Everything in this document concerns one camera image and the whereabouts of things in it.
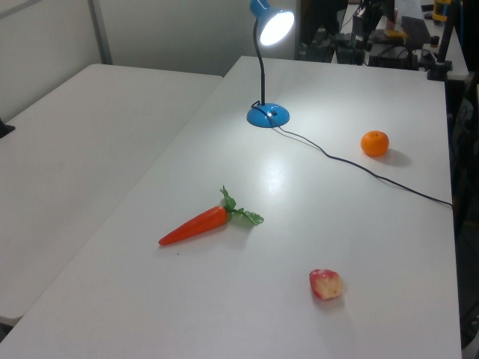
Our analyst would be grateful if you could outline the dark laptop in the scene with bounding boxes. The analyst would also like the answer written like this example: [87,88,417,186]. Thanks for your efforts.
[400,15,432,45]

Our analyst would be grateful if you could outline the orange mandarin fruit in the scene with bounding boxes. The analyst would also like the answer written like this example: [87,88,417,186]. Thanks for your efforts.
[360,130,390,158]

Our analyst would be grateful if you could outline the yellow power tool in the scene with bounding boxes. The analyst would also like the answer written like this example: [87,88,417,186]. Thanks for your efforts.
[433,0,450,26]

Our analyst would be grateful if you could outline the grey metal partition post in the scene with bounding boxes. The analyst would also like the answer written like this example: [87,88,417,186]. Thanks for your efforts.
[88,0,114,66]

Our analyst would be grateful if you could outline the red strawberry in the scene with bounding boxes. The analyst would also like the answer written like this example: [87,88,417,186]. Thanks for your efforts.
[308,268,345,301]

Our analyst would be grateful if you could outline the orange toy carrot green leaves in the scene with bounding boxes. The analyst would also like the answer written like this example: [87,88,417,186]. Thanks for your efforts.
[158,185,265,247]

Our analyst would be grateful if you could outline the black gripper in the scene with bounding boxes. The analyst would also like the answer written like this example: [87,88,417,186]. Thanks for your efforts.
[351,7,370,43]

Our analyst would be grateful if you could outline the black lamp power cable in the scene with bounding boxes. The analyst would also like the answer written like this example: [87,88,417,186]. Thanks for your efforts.
[251,99,454,207]

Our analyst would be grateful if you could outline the blue desk lamp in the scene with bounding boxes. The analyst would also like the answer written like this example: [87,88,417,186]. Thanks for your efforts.
[245,0,296,129]

